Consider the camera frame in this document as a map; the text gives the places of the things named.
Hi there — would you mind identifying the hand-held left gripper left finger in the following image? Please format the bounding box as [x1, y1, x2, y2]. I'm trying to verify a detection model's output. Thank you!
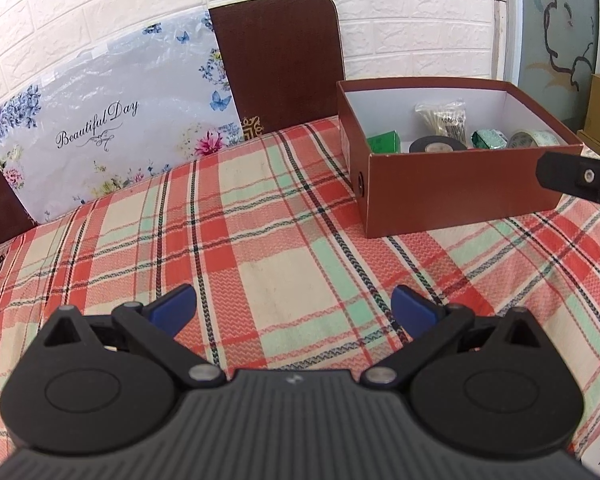
[42, 282, 227, 389]

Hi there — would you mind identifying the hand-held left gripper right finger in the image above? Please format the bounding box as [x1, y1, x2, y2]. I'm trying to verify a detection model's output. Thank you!
[362, 284, 548, 389]

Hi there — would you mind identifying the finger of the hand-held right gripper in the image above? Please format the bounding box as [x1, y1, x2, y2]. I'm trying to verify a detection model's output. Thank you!
[536, 149, 600, 211]

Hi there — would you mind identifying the floral patterned tape roll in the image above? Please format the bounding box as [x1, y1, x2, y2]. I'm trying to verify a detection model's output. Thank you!
[506, 130, 561, 150]

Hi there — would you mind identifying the green foil packet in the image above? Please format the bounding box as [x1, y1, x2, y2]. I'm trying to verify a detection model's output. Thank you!
[471, 128, 510, 151]

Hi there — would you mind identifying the brown shoebox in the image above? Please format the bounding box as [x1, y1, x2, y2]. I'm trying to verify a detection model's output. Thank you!
[336, 77, 585, 239]

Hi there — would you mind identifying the bag of cotton swabs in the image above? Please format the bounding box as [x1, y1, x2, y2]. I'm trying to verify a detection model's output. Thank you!
[415, 100, 468, 147]

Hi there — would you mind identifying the grey panel with line drawing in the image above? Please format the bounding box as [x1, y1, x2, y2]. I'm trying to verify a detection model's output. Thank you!
[517, 0, 600, 133]

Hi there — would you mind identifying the red plaid blanket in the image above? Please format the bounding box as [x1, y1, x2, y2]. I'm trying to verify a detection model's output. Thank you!
[0, 115, 600, 461]

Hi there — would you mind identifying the black tape roll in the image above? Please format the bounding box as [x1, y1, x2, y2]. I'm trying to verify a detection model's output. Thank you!
[408, 136, 468, 155]

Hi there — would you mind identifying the floral pillow in plastic bag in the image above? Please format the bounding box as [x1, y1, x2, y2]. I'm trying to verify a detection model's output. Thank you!
[0, 7, 245, 225]

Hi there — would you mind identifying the small green box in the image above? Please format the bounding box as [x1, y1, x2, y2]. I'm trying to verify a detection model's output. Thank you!
[367, 130, 401, 155]

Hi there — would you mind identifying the brown wooden headboard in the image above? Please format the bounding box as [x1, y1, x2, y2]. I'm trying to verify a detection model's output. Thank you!
[0, 0, 345, 248]

